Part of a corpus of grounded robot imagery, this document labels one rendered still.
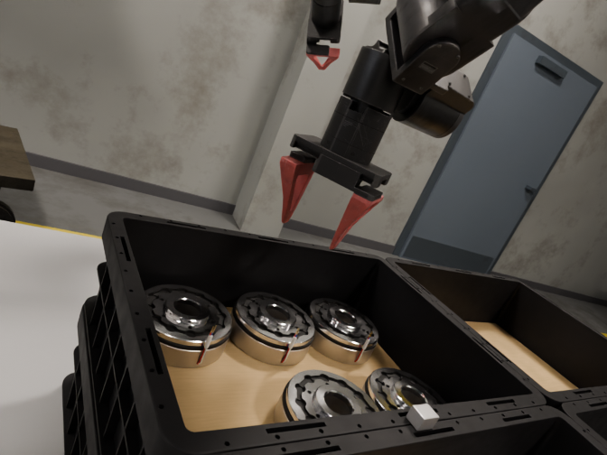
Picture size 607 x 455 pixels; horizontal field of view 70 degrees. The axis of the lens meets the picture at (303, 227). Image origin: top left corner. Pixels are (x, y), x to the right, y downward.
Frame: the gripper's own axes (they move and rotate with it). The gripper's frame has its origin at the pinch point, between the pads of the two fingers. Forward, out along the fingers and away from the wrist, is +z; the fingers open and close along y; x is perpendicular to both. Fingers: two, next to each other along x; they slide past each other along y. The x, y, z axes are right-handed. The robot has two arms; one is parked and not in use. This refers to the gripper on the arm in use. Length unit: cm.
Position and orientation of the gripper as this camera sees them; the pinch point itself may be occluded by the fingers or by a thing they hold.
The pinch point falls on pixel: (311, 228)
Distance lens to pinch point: 49.3
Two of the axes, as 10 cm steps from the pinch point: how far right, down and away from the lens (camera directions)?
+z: -3.9, 8.7, 3.0
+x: -3.7, 1.6, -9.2
